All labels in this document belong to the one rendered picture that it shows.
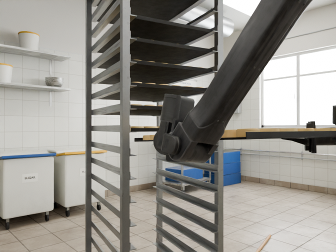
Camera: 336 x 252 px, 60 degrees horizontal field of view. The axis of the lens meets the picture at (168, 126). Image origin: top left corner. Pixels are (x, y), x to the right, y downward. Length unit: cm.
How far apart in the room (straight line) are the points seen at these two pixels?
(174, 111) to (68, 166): 307
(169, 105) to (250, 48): 21
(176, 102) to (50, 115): 366
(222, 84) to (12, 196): 312
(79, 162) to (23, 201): 71
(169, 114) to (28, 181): 295
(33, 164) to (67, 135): 97
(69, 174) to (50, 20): 208
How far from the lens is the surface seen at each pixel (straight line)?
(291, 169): 555
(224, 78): 49
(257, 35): 47
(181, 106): 58
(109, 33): 144
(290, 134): 69
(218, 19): 142
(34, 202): 353
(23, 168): 344
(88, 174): 172
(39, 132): 415
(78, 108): 435
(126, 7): 121
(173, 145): 53
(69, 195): 367
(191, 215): 157
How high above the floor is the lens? 106
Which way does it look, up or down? level
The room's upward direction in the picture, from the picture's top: straight up
